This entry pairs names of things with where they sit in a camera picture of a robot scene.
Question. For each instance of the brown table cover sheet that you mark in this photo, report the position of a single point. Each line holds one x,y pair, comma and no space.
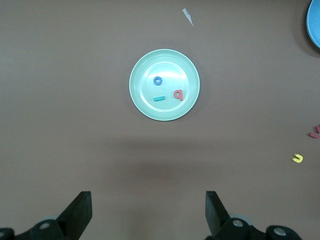
75,100

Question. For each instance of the dark red foam letter l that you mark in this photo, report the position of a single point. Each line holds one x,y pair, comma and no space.
313,135

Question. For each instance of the white paper scrap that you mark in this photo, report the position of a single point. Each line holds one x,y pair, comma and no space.
188,16

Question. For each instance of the pink foam letter b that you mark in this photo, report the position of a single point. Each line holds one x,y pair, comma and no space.
181,96

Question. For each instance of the teal foam letter j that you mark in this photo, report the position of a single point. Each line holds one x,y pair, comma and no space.
158,99

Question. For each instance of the yellow foam letter n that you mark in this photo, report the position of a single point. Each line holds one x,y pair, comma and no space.
297,160

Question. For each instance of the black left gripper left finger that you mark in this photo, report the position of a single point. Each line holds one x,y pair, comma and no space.
77,217

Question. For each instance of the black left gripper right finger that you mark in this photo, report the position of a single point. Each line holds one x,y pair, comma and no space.
216,220

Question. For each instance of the pale green plate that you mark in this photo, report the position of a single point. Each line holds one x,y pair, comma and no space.
165,67

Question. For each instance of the blue plate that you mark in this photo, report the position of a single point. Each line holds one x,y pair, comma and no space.
315,25

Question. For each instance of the blue foam letter o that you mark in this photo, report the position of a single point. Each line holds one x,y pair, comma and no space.
155,83

